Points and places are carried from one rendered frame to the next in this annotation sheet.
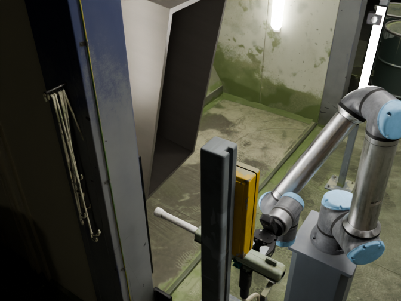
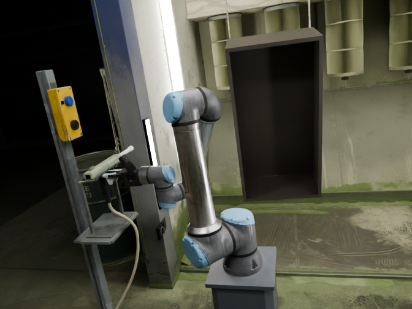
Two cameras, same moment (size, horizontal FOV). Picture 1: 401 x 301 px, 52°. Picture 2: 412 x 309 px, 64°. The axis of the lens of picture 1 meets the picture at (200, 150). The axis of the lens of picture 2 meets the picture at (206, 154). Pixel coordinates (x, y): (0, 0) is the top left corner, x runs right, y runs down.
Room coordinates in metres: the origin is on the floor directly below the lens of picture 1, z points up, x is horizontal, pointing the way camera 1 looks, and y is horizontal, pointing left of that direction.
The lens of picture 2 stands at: (0.82, -1.87, 1.60)
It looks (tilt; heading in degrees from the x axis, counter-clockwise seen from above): 16 degrees down; 71
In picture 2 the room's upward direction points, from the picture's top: 8 degrees counter-clockwise
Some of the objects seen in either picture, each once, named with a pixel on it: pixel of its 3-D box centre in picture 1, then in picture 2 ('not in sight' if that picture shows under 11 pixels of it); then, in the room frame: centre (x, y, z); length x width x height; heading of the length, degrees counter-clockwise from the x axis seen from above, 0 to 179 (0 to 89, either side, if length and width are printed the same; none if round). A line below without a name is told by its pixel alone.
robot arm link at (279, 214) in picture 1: (277, 222); (145, 175); (1.05, -0.27, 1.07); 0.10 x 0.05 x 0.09; 55
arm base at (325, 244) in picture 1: (332, 232); (241, 254); (1.37, -0.62, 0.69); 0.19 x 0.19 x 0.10
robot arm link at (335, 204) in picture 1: (338, 212); (237, 229); (1.37, -0.62, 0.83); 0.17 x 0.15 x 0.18; 13
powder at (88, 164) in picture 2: not in sight; (95, 160); (0.85, 1.08, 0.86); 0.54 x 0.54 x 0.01
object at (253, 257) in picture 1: (213, 256); (115, 173); (0.92, -0.04, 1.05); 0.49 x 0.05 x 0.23; 55
